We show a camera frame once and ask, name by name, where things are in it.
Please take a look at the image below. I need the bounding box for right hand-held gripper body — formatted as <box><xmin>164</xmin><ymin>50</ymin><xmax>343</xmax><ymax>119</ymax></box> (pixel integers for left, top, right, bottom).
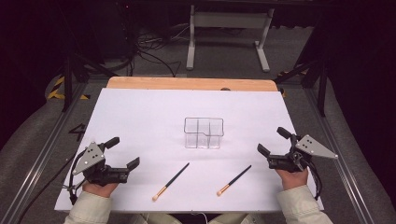
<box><xmin>267</xmin><ymin>133</ymin><xmax>339</xmax><ymax>174</ymax></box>

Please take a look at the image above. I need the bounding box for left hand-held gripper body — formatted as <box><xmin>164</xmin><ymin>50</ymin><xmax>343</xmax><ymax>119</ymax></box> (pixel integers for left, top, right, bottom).
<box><xmin>72</xmin><ymin>141</ymin><xmax>130</xmax><ymax>188</ymax></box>

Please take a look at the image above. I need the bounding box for black gold makeup brush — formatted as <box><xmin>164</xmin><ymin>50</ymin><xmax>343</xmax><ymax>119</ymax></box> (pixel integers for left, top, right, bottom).
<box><xmin>216</xmin><ymin>164</ymin><xmax>252</xmax><ymax>198</ymax></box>
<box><xmin>151</xmin><ymin>161</ymin><xmax>191</xmax><ymax>203</ymax></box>

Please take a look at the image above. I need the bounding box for clear plastic organizer box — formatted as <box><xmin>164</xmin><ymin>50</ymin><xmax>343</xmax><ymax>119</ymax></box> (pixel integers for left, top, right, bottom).
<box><xmin>183</xmin><ymin>117</ymin><xmax>225</xmax><ymax>149</ymax></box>

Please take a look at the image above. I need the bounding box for person's left hand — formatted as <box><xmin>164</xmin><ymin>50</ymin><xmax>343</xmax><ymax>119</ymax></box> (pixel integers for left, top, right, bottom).
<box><xmin>81</xmin><ymin>180</ymin><xmax>120</xmax><ymax>199</ymax></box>

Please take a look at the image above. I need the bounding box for person's right hand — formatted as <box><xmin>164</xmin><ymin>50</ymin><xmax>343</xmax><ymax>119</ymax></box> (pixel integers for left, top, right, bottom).
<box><xmin>275</xmin><ymin>167</ymin><xmax>310</xmax><ymax>191</ymax></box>

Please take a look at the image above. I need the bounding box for white table mat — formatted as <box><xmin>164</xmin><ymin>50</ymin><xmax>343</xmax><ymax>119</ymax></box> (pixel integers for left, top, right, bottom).
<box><xmin>54</xmin><ymin>87</ymin><xmax>325</xmax><ymax>214</ymax></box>

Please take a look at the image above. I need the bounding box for black metal stand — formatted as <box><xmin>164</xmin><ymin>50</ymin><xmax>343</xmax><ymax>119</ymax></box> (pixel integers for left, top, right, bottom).
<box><xmin>61</xmin><ymin>49</ymin><xmax>120</xmax><ymax>114</ymax></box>
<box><xmin>274</xmin><ymin>55</ymin><xmax>329</xmax><ymax>118</ymax></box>

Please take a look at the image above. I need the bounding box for person's left leg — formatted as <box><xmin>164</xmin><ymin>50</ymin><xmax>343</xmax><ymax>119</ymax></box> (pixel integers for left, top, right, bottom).
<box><xmin>132</xmin><ymin>213</ymin><xmax>184</xmax><ymax>224</ymax></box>

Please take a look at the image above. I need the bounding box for person's leg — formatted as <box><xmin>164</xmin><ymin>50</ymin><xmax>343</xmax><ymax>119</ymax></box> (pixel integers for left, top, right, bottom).
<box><xmin>132</xmin><ymin>213</ymin><xmax>184</xmax><ymax>224</ymax></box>
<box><xmin>207</xmin><ymin>212</ymin><xmax>269</xmax><ymax>224</ymax></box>

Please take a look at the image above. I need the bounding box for person's right leg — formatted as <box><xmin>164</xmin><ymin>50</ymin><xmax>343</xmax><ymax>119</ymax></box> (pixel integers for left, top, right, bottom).
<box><xmin>207</xmin><ymin>212</ymin><xmax>269</xmax><ymax>224</ymax></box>

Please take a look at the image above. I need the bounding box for yellow black hazard tape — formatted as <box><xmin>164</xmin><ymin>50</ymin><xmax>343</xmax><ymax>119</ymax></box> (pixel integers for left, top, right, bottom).
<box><xmin>46</xmin><ymin>76</ymin><xmax>92</xmax><ymax>101</ymax></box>

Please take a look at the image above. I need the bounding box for white metal stand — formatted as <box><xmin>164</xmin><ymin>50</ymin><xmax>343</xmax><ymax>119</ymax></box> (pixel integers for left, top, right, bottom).
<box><xmin>186</xmin><ymin>4</ymin><xmax>276</xmax><ymax>73</ymax></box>

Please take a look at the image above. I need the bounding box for aluminium rail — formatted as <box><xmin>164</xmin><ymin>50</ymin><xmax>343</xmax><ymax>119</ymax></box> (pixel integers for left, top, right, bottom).
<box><xmin>303</xmin><ymin>88</ymin><xmax>376</xmax><ymax>224</ymax></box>
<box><xmin>0</xmin><ymin>83</ymin><xmax>89</xmax><ymax>224</ymax></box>

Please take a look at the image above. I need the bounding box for right hand-held gripper cable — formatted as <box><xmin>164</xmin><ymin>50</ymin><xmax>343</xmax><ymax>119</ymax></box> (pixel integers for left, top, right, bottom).
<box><xmin>307</xmin><ymin>161</ymin><xmax>323</xmax><ymax>202</ymax></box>

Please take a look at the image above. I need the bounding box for hand-held gripper cable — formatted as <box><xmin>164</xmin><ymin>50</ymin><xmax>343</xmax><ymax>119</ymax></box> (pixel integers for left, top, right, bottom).
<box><xmin>307</xmin><ymin>161</ymin><xmax>323</xmax><ymax>202</ymax></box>
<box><xmin>15</xmin><ymin>148</ymin><xmax>87</xmax><ymax>224</ymax></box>

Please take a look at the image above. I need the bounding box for left hand-held gripper cable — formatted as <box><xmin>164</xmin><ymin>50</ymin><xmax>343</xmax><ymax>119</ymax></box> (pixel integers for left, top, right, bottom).
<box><xmin>15</xmin><ymin>148</ymin><xmax>87</xmax><ymax>224</ymax></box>

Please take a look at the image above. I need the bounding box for bundle of floor cables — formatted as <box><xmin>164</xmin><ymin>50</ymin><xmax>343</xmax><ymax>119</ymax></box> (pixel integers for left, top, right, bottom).
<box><xmin>134</xmin><ymin>22</ymin><xmax>191</xmax><ymax>77</ymax></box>

